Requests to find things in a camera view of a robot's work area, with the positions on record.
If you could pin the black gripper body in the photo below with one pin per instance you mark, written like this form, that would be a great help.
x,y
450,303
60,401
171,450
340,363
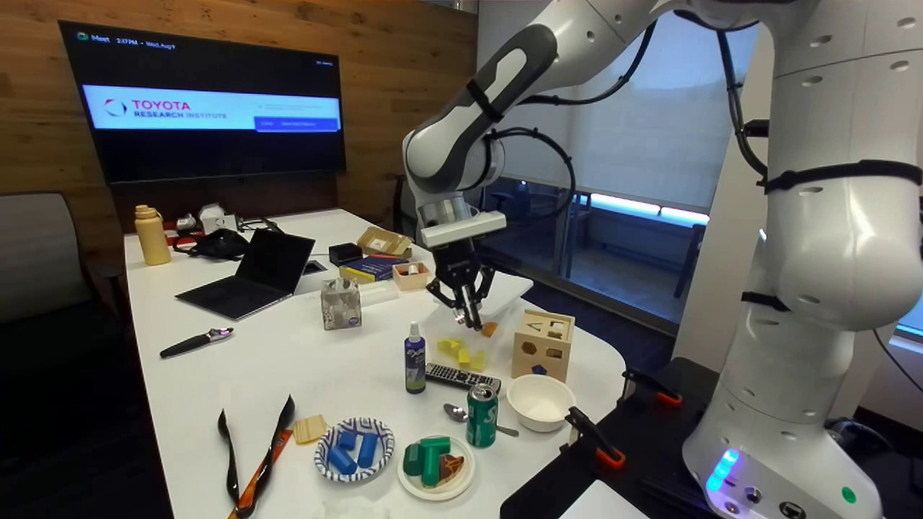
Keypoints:
x,y
463,271

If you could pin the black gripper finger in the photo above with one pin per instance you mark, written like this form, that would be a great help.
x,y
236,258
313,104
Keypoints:
x,y
474,303
454,301

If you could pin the green soda can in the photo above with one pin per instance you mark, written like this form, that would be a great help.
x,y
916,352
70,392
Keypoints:
x,y
483,408

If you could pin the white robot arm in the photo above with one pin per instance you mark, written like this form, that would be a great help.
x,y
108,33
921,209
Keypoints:
x,y
841,248

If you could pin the white bowl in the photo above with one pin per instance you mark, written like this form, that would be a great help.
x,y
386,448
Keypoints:
x,y
541,401

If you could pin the small box with red items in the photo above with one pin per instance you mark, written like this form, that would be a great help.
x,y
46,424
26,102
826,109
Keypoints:
x,y
411,275

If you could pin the white blue-labelled bottle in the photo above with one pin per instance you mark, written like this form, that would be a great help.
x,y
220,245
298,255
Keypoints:
x,y
414,360

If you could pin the blue book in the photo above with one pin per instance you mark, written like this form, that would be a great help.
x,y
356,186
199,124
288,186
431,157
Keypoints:
x,y
366,268

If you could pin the wooden shape sorter box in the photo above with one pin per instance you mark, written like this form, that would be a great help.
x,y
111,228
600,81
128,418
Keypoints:
x,y
542,343

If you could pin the black remote control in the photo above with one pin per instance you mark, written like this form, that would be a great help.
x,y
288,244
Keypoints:
x,y
460,379

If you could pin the cardboard box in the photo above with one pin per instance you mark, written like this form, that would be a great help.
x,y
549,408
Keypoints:
x,y
383,244

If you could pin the silver metal cube container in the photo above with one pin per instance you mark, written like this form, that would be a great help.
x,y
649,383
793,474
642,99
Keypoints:
x,y
340,303

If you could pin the black small box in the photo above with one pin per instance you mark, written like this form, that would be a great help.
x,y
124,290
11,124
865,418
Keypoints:
x,y
343,255

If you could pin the white plate with green blocks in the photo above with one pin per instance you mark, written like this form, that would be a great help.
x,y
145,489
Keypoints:
x,y
437,467

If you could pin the blue patterned plate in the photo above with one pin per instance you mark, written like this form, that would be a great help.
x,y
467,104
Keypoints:
x,y
356,450

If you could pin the orange black rear clamp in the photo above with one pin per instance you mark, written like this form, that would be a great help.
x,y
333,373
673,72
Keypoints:
x,y
662,392

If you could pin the orange black clamp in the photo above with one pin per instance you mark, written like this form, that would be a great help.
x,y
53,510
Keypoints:
x,y
604,450
662,392

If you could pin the black laptop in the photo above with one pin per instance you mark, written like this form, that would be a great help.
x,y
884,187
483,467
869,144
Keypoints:
x,y
269,271

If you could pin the black marker pen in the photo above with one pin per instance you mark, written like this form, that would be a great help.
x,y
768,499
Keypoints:
x,y
196,340

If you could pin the yellow mustard bottle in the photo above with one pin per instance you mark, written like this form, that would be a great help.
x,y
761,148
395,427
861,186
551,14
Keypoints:
x,y
151,233

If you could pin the grey office chair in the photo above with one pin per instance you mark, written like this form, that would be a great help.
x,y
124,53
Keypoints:
x,y
49,317

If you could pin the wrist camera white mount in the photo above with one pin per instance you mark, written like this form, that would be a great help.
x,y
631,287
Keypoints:
x,y
463,228

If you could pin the black mounting base plate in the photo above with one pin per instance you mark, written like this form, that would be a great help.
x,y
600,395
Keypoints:
x,y
652,480

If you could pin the wall television screen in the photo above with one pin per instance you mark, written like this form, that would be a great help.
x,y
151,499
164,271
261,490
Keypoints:
x,y
167,107

